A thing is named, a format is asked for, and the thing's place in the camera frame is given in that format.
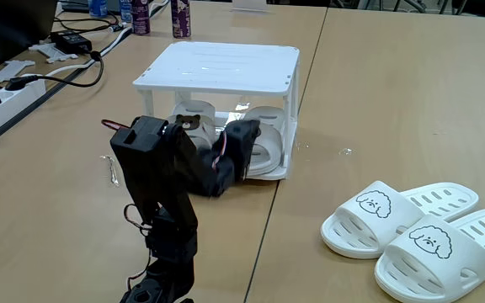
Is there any purple drink can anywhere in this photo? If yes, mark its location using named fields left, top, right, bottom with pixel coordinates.
left=170, top=0, right=192, bottom=40
left=131, top=0, right=152, bottom=35

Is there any white dog slipper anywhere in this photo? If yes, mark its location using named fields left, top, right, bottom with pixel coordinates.
left=320, top=180, right=481, bottom=259
left=373, top=207, right=485, bottom=303

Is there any white power strip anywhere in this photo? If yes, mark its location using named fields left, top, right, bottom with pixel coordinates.
left=0, top=74, right=47, bottom=146

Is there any black power adapter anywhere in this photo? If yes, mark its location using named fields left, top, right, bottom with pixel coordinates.
left=50, top=29, right=93, bottom=55

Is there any white card stand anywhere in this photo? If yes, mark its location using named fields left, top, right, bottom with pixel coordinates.
left=231, top=0, right=269, bottom=13

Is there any black plug with cable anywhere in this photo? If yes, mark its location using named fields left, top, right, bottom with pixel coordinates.
left=4, top=50, right=105, bottom=92

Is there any white two-shelf shoe rack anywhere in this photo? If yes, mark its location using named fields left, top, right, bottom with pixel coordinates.
left=132, top=40, right=301, bottom=181

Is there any blue drink can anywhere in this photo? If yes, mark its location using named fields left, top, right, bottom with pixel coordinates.
left=119, top=0, right=134, bottom=24
left=88, top=0, right=109, bottom=19

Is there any white cable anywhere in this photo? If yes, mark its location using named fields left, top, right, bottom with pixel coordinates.
left=23, top=24, right=135, bottom=81

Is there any black laptop screen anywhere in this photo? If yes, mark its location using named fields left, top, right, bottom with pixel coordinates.
left=0, top=0, right=58, bottom=75

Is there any white flat plastic part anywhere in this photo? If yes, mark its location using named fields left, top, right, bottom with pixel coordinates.
left=0, top=59, right=36, bottom=83
left=28, top=41, right=79, bottom=65

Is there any grey bear slipper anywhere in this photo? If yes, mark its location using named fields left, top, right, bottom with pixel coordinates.
left=242, top=105, right=286, bottom=177
left=166, top=99, right=219, bottom=149

